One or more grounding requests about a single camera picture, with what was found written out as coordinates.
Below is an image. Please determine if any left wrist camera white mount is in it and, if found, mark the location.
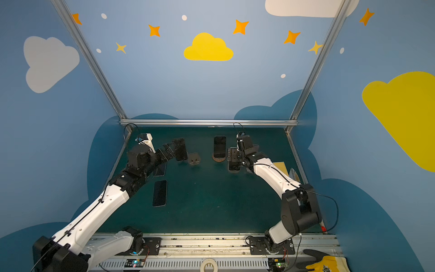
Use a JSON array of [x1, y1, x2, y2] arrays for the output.
[[136, 133, 155, 153]]

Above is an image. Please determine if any yellow sponge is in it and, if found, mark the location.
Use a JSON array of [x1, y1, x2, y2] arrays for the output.
[[274, 162, 289, 177]]

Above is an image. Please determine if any left controller board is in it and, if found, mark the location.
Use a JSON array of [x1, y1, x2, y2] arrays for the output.
[[124, 259, 146, 268]]

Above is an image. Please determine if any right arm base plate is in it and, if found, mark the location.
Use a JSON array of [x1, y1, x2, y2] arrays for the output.
[[245, 236, 296, 255]]

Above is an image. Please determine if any silver phone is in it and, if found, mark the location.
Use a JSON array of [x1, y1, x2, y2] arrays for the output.
[[228, 160, 241, 172]]

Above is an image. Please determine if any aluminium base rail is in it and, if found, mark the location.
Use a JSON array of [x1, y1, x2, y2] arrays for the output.
[[88, 233, 343, 272]]

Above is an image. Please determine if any blue-edged phone back row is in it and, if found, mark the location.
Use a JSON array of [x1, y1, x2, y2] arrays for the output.
[[152, 180, 168, 207]]

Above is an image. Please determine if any black phone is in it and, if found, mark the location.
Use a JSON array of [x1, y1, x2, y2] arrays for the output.
[[172, 138, 188, 162], [213, 136, 227, 159]]

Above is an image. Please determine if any yellow black object bottom right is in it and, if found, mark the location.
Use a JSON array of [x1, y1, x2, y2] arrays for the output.
[[296, 249, 350, 272]]

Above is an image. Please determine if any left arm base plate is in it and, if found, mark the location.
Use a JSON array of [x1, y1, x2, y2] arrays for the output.
[[117, 237, 162, 256]]

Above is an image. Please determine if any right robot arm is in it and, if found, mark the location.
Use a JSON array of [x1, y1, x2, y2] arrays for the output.
[[227, 133, 322, 245]]

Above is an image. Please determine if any aluminium frame post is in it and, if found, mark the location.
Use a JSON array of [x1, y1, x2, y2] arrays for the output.
[[51, 0, 128, 126], [285, 0, 352, 136]]

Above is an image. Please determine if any light blue phone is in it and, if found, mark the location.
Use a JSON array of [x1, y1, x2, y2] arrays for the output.
[[153, 162, 167, 177]]

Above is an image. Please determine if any horizontal aluminium frame bar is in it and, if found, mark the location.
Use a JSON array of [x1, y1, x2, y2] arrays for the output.
[[120, 119, 298, 126]]

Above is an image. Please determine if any left aluminium frame post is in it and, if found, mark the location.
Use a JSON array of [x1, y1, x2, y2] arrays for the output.
[[51, 0, 128, 126]]

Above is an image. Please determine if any wooden round phone stand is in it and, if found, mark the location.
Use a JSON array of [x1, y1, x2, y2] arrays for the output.
[[212, 152, 227, 163]]

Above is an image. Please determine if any controller board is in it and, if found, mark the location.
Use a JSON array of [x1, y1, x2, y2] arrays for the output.
[[124, 259, 146, 268], [267, 258, 289, 272]]

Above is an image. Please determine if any right aluminium frame post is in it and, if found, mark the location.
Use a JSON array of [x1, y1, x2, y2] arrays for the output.
[[285, 0, 352, 136]]

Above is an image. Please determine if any silver trowel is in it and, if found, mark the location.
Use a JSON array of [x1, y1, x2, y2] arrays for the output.
[[288, 168, 301, 184]]

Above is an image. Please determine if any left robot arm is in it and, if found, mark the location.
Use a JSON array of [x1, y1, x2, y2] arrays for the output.
[[32, 140, 178, 272]]

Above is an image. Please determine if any white tape roll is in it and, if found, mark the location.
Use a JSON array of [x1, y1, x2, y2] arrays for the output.
[[200, 258, 219, 272]]

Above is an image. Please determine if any right controller board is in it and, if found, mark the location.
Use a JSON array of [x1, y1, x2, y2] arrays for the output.
[[267, 258, 289, 272]]

